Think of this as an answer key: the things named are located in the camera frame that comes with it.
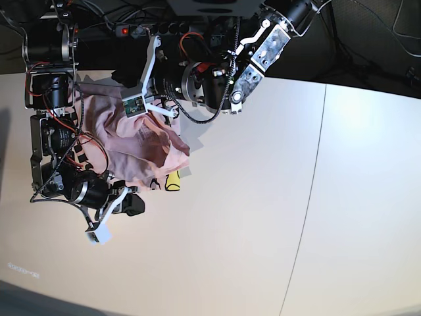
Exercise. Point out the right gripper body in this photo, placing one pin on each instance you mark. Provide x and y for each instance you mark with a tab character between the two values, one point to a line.
62	182

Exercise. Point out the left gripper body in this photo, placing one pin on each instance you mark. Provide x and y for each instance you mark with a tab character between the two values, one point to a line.
211	82

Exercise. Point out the pink T-shirt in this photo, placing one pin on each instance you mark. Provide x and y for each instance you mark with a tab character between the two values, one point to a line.
144	150

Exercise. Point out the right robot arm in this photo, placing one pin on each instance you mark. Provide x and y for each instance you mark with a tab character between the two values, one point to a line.
51	89

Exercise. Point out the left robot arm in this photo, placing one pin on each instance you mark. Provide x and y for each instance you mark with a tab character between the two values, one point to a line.
209	53

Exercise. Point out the white power strip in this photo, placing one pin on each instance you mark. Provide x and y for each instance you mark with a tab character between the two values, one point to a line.
151	29

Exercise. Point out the white table sticker label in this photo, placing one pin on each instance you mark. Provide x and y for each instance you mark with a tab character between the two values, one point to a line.
23	270

